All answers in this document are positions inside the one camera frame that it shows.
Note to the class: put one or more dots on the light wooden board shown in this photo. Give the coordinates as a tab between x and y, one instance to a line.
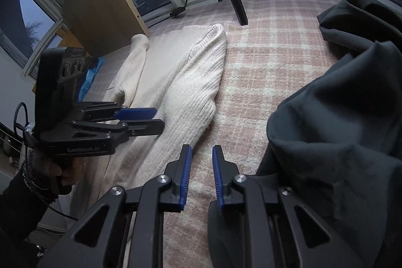
100	4

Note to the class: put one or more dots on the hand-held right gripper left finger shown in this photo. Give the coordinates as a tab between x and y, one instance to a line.
187	177

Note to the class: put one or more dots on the blue cloth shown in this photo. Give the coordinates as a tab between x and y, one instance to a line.
89	76

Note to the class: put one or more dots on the wooden shelf unit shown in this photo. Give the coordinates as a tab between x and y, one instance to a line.
70	42

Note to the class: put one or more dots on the dark grey garment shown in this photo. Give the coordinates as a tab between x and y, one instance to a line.
329	130

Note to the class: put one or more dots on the person's left hand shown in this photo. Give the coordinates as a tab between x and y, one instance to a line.
72	172

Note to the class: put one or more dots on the pink plaid blanket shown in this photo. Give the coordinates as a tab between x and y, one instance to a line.
251	67

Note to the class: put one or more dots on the white knit sweater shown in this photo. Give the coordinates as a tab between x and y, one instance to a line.
188	82

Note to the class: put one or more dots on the person's left forearm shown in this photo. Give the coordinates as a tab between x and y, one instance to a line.
22	211

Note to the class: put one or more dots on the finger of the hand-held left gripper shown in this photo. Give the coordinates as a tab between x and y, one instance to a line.
135	113
144	126

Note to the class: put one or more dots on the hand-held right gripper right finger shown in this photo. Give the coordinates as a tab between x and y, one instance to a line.
217	177

